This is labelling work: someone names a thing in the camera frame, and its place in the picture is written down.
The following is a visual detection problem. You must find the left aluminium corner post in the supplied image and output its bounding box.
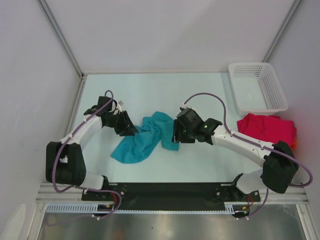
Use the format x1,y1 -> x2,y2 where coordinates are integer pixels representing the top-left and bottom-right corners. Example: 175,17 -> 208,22
36,0 -> 84,79

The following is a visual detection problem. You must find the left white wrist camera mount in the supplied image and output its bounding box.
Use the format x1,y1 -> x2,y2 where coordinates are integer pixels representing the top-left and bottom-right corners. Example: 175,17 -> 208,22
109,100 -> 124,115

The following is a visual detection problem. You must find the white slotted cable duct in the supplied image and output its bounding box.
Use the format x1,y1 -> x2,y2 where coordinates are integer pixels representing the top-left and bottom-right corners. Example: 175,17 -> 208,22
46,200 -> 249,215

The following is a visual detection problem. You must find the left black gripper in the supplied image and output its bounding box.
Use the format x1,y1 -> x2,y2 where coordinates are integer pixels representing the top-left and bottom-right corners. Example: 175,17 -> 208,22
104,110 -> 139,137

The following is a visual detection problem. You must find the teal t shirt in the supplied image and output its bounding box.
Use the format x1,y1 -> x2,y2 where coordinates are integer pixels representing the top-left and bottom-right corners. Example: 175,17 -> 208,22
111,111 -> 179,164

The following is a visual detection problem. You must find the right aluminium corner post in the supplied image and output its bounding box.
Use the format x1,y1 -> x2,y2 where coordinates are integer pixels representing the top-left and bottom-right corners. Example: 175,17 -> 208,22
262,0 -> 304,63

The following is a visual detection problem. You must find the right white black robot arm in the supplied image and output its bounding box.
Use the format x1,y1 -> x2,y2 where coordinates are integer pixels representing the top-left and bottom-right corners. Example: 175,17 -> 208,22
172,107 -> 299,201

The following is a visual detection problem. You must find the folded red t shirt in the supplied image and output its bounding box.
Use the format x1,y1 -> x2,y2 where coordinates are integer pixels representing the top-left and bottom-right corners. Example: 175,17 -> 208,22
237,113 -> 297,146

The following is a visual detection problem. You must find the white plastic perforated basket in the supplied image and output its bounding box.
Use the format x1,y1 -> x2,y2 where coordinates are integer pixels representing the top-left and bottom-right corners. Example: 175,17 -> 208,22
228,62 -> 289,116

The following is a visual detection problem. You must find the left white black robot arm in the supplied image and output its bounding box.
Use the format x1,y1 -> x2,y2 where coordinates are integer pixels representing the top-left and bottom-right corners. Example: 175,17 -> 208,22
45,95 -> 139,200

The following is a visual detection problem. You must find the folded orange t shirt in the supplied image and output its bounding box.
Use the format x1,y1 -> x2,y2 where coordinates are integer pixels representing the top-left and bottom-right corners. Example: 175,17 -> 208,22
290,140 -> 297,150

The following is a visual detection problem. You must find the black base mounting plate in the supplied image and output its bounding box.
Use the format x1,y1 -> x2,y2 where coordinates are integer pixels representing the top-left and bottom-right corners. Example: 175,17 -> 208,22
81,181 -> 262,211

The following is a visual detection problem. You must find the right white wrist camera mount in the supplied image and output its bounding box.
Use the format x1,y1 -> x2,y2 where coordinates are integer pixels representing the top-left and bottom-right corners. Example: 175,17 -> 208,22
180,103 -> 192,110

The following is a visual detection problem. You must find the aluminium corner post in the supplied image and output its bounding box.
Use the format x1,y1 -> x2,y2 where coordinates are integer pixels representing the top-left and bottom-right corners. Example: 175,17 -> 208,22
36,0 -> 84,79
262,0 -> 304,63

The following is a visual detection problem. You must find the aluminium frame rail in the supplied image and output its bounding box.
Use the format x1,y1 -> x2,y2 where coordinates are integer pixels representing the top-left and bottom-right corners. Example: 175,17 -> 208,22
35,183 -> 309,205

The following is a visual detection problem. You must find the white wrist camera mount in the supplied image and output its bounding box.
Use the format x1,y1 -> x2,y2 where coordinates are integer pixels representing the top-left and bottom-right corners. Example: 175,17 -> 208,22
109,100 -> 124,115
180,103 -> 192,110

